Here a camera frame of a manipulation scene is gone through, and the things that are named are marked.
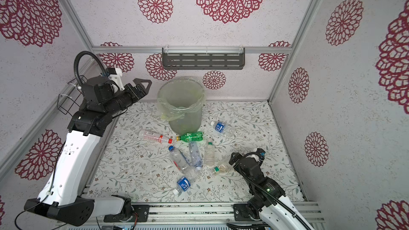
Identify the clear bottle green cap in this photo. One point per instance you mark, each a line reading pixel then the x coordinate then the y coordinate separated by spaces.
pixel 221 167

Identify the bottle blue label white cap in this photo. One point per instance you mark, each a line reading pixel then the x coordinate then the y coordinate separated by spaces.
pixel 188 178

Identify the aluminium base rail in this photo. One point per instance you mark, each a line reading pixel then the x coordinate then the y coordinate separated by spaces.
pixel 176 216

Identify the clear bottle blue label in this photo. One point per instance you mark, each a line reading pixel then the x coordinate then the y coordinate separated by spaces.
pixel 222 127

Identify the green bottle yellow cap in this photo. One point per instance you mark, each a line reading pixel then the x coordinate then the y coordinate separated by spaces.
pixel 190 137

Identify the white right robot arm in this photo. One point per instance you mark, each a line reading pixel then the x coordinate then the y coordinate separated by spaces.
pixel 269 206

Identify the clear bottle white cap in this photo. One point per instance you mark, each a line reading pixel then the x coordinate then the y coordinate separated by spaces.
pixel 209 152

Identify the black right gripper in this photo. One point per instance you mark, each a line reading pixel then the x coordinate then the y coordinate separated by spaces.
pixel 239 162

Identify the black wire wall rack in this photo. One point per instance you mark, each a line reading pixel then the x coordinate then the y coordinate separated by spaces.
pixel 69 102

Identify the grey slotted wall shelf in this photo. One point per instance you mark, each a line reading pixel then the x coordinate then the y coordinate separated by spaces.
pixel 203 59

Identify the grey bin with liner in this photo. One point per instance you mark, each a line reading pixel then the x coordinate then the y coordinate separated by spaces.
pixel 180 103

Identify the clear bottle blue cap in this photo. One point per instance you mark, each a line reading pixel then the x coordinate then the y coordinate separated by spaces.
pixel 178 159

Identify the clear crushed water bottle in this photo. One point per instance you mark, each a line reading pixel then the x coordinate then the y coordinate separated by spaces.
pixel 196 159

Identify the clear bottle red cap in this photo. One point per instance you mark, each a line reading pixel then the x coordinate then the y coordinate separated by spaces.
pixel 155 137

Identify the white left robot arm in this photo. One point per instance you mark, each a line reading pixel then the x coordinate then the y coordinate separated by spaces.
pixel 60 199

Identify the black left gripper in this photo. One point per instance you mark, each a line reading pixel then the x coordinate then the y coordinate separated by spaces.
pixel 139 93

